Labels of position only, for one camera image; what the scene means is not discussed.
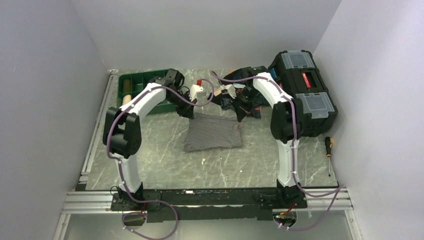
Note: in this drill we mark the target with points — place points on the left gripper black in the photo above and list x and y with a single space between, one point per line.
187 111

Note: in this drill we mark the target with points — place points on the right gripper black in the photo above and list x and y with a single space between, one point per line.
240 111

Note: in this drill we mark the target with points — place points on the grey striped underwear orange trim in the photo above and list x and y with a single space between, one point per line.
212 132

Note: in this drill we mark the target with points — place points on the green divided organizer tray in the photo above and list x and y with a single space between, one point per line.
139 82

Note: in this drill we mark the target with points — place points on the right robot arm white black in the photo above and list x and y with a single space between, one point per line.
283 124

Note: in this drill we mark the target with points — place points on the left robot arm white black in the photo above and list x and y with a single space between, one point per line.
122 133

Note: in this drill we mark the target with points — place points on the black underwear tan patch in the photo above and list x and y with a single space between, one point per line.
221 81

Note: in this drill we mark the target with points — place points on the cream rolled underwear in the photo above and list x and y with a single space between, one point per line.
126 99

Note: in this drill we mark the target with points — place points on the olive rolled underwear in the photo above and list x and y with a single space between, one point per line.
126 86

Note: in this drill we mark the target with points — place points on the black toolbox clear lids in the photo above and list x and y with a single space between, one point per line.
298 75

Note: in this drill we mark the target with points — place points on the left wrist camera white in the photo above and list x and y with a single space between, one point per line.
197 91

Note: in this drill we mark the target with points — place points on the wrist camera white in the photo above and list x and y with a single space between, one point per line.
226 91
197 91

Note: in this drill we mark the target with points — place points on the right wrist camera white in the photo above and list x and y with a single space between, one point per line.
226 91

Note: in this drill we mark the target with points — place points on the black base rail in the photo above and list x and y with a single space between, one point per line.
160 205

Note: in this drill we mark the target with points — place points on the aluminium frame rail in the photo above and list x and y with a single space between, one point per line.
81 201

